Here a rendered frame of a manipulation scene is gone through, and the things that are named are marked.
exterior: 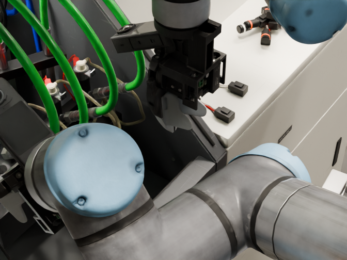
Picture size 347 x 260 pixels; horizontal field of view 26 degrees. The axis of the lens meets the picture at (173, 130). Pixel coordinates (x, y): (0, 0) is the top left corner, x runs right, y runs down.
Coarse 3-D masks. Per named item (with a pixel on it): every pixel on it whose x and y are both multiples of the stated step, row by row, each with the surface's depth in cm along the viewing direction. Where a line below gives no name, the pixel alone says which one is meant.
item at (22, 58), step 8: (0, 24) 102; (0, 32) 101; (8, 32) 102; (8, 40) 102; (16, 48) 102; (16, 56) 102; (24, 56) 102; (24, 64) 102; (32, 64) 103; (32, 72) 103; (32, 80) 103; (40, 80) 103; (40, 88) 103; (40, 96) 104; (48, 96) 104; (48, 104) 105; (48, 112) 106; (56, 112) 106; (56, 120) 106; (56, 128) 107
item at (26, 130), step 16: (0, 80) 80; (0, 96) 78; (16, 96) 79; (0, 112) 78; (16, 112) 78; (32, 112) 78; (0, 128) 77; (16, 128) 77; (32, 128) 77; (48, 128) 77; (16, 144) 76; (32, 144) 76; (16, 160) 77
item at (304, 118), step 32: (128, 0) 143; (224, 0) 169; (320, 64) 170; (288, 96) 161; (320, 96) 180; (256, 128) 153; (288, 128) 170; (320, 128) 191; (320, 160) 204; (256, 256) 191
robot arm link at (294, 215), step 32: (256, 160) 70; (288, 160) 70; (192, 192) 67; (224, 192) 67; (256, 192) 66; (288, 192) 64; (320, 192) 63; (224, 224) 65; (256, 224) 65; (288, 224) 62; (320, 224) 60; (288, 256) 62; (320, 256) 59
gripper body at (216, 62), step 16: (160, 32) 96; (176, 32) 94; (192, 32) 95; (208, 32) 96; (160, 48) 100; (176, 48) 99; (192, 48) 96; (208, 48) 97; (160, 64) 99; (176, 64) 99; (192, 64) 98; (208, 64) 99; (224, 64) 102; (160, 80) 101; (176, 80) 99; (192, 80) 97; (208, 80) 102; (224, 80) 104; (192, 96) 101
